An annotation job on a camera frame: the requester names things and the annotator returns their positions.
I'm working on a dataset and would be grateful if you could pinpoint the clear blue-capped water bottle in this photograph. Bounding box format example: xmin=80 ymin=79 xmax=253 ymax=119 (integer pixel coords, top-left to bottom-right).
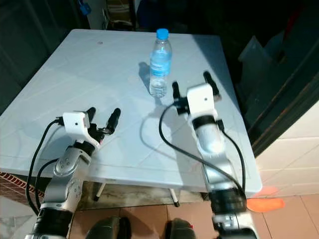
xmin=149 ymin=28 xmax=173 ymax=99

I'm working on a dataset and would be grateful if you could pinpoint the white plastic table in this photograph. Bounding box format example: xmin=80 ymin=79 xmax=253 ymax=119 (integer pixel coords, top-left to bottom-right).
xmin=0 ymin=29 xmax=263 ymax=197

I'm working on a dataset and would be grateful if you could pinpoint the clear plastic storage box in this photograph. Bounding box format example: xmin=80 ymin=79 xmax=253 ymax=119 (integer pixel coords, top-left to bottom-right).
xmin=238 ymin=36 xmax=287 ymax=100

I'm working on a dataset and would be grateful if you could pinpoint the white table leg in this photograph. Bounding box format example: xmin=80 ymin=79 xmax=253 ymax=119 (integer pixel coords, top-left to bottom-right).
xmin=169 ymin=188 xmax=180 ymax=208
xmin=94 ymin=182 xmax=108 ymax=202

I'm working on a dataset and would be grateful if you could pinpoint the dark left robot leg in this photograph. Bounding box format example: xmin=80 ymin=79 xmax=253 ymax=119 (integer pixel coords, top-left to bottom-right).
xmin=85 ymin=217 xmax=133 ymax=239

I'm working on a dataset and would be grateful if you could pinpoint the dark robot leg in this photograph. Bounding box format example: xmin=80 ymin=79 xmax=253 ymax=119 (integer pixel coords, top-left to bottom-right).
xmin=164 ymin=218 xmax=205 ymax=239
xmin=85 ymin=217 xmax=133 ymax=239

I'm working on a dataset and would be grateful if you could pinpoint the red tiled step riser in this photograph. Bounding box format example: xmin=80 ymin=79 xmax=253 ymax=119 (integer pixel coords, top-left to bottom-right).
xmin=0 ymin=172 xmax=38 ymax=207

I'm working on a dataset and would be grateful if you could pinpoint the small blue object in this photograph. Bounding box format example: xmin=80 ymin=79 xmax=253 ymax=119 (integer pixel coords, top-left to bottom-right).
xmin=79 ymin=1 xmax=91 ymax=15

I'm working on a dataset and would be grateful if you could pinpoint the dark right robot leg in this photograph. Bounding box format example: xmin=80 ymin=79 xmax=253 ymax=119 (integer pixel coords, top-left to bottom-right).
xmin=164 ymin=218 xmax=205 ymax=239

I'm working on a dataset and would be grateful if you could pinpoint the orange floor object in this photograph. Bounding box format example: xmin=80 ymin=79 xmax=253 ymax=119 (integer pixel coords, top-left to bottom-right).
xmin=247 ymin=198 xmax=286 ymax=212

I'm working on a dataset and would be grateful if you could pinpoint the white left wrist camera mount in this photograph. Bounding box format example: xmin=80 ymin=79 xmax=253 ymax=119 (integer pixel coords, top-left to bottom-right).
xmin=62 ymin=112 xmax=99 ymax=150

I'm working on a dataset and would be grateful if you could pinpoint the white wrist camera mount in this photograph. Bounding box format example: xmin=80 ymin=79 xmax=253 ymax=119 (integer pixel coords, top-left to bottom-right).
xmin=62 ymin=112 xmax=99 ymax=150
xmin=186 ymin=83 xmax=220 ymax=125

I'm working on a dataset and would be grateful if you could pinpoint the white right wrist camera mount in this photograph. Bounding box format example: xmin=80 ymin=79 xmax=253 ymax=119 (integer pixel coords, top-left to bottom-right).
xmin=186 ymin=83 xmax=220 ymax=125

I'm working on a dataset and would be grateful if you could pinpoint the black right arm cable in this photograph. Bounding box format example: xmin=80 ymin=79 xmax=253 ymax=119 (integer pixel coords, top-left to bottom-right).
xmin=159 ymin=105 xmax=248 ymax=200

